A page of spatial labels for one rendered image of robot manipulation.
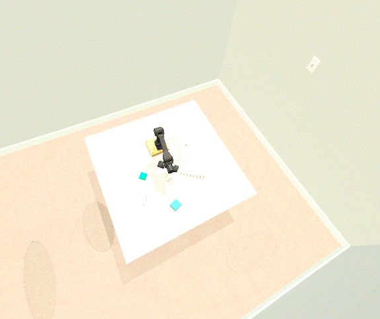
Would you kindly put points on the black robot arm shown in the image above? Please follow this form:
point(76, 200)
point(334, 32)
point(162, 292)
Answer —
point(161, 145)

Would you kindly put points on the green block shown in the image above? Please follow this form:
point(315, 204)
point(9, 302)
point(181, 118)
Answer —
point(143, 176)

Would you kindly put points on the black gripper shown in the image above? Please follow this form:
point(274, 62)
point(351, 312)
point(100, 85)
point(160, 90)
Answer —
point(161, 165)

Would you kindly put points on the light blue rectangular block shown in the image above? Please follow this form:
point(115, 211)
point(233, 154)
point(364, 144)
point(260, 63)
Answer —
point(175, 204)

